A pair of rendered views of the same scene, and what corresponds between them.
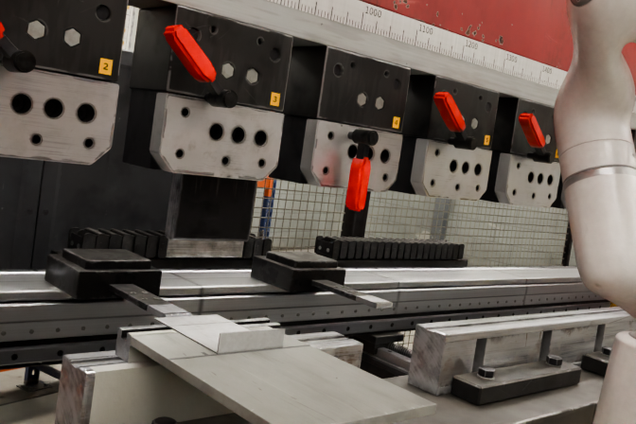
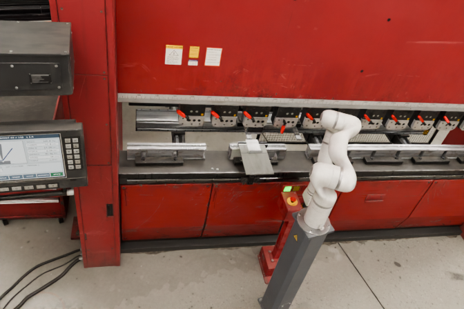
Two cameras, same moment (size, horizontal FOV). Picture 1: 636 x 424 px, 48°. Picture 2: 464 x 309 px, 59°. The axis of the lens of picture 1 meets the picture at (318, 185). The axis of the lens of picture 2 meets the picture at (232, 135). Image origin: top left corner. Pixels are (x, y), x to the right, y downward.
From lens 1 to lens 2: 2.04 m
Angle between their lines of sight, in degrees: 43
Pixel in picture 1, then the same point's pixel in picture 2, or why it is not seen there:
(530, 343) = not seen: hidden behind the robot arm
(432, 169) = (306, 123)
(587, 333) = (367, 152)
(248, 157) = (259, 124)
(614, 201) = (324, 150)
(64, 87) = (228, 118)
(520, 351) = not seen: hidden behind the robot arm
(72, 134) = (229, 123)
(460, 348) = (315, 152)
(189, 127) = (248, 121)
